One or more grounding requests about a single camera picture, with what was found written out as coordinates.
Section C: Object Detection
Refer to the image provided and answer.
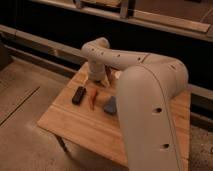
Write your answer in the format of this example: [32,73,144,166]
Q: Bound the white cup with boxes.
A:
[114,71,122,80]

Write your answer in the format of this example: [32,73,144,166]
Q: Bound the wooden table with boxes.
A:
[37,63,191,171]

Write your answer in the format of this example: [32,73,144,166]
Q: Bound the black rectangular block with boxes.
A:
[72,86,86,105]

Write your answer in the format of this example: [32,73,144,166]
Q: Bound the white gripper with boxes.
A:
[83,61,110,88]

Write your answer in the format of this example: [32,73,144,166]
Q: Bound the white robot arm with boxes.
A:
[81,37,188,171]

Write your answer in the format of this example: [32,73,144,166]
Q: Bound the dark ceramic bowl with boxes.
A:
[105,66,113,81]

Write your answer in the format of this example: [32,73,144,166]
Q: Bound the blue sponge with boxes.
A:
[104,96,117,115]

